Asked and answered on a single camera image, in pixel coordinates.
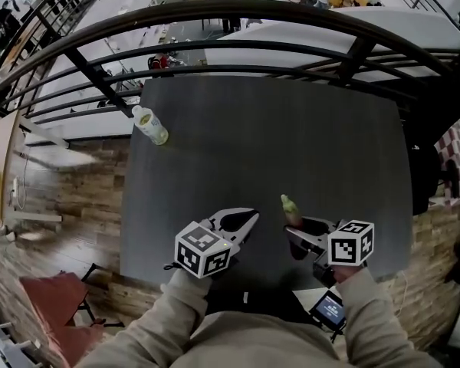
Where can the small black monitor screen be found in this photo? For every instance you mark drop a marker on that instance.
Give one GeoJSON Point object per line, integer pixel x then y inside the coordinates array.
{"type": "Point", "coordinates": [329, 309]}

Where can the person's right forearm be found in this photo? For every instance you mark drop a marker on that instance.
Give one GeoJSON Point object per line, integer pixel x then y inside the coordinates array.
{"type": "Point", "coordinates": [375, 320]}

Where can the dark grey table top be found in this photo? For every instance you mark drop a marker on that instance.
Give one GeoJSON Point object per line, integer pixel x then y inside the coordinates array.
{"type": "Point", "coordinates": [272, 136]}

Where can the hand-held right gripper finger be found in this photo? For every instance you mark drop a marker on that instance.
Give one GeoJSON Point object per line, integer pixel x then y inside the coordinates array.
{"type": "Point", "coordinates": [327, 222]}
{"type": "Point", "coordinates": [306, 240]}

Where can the white power strip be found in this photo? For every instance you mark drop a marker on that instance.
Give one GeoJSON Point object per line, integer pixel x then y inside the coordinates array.
{"type": "Point", "coordinates": [16, 192]}

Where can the person's dark trousers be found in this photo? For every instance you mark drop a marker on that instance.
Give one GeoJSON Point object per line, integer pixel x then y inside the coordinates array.
{"type": "Point", "coordinates": [268, 305]}

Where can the pink cloth draped chair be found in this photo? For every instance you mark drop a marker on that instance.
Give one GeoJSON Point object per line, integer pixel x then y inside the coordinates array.
{"type": "Point", "coordinates": [53, 297]}

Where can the clear plastic drink bottle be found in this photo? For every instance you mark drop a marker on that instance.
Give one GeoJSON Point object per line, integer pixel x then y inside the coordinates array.
{"type": "Point", "coordinates": [149, 125]}

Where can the light wooden desk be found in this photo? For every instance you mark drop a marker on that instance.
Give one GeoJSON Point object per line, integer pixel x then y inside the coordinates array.
{"type": "Point", "coordinates": [0, 148]}

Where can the person's beige sweater torso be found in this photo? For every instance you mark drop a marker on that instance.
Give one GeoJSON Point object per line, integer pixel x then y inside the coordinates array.
{"type": "Point", "coordinates": [260, 343]}

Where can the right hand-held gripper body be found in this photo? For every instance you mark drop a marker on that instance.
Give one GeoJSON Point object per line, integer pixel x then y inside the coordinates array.
{"type": "Point", "coordinates": [350, 244]}

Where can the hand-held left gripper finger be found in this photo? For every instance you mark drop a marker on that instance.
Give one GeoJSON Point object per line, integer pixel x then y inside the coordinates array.
{"type": "Point", "coordinates": [237, 209]}
{"type": "Point", "coordinates": [247, 232]}

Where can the black office chair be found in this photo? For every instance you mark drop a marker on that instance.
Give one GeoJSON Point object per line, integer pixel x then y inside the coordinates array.
{"type": "Point", "coordinates": [421, 175]}

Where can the purple eggplant with green stem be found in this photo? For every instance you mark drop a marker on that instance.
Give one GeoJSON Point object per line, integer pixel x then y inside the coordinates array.
{"type": "Point", "coordinates": [290, 207]}

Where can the person's left forearm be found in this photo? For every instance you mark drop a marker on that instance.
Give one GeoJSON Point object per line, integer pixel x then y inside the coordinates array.
{"type": "Point", "coordinates": [157, 320]}

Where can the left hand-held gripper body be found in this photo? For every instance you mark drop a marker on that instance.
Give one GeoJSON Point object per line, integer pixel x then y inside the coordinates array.
{"type": "Point", "coordinates": [201, 249]}

